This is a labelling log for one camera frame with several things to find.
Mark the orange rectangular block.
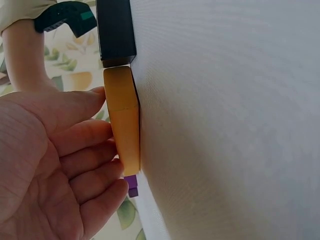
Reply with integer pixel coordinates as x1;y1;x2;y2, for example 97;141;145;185
107;104;141;176
103;65;140;112

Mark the person's right hand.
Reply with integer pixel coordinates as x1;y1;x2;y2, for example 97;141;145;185
1;21;61;95

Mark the black wrist band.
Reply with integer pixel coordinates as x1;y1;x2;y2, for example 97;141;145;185
34;1;98;39

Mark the small purple block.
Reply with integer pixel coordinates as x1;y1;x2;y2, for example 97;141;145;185
123;174;139;199

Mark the person's left hand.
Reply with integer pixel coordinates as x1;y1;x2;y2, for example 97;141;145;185
0;86;130;240

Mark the black rectangular block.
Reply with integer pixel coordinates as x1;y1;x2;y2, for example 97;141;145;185
96;0;138;69

